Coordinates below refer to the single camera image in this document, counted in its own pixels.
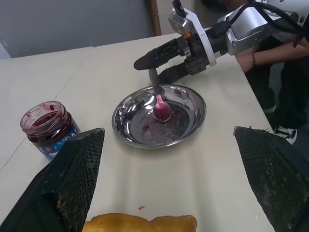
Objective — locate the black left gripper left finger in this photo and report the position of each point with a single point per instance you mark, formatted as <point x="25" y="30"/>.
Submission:
<point x="60" y="183"/>

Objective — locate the round stainless steel dish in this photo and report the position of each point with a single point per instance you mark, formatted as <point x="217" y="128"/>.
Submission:
<point x="183" y="116"/>

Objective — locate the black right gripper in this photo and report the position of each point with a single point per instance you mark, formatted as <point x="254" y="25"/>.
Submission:
<point x="195" y="53"/>

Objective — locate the bystander bare hand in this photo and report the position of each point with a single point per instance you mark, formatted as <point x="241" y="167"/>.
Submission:
<point x="245" y="61"/>

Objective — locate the black and white shoe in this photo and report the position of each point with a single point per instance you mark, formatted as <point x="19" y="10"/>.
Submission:
<point x="288" y="134"/>
<point x="270" y="108"/>

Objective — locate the open glass jam jar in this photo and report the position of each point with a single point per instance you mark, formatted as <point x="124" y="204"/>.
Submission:
<point x="46" y="125"/>

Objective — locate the person in dark clothes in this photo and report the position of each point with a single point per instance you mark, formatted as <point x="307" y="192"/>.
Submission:
<point x="289" y="84"/>

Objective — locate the toasted bread slice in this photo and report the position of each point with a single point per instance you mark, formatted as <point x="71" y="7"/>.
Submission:
<point x="144" y="223"/>

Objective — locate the wooden frame post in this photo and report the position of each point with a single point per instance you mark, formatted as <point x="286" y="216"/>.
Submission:
<point x="155" y="17"/>

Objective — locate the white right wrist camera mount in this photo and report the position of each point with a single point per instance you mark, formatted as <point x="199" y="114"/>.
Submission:
<point x="205" y="43"/>

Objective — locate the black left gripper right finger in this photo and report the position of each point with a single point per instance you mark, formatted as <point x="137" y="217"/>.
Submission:
<point x="277" y="181"/>

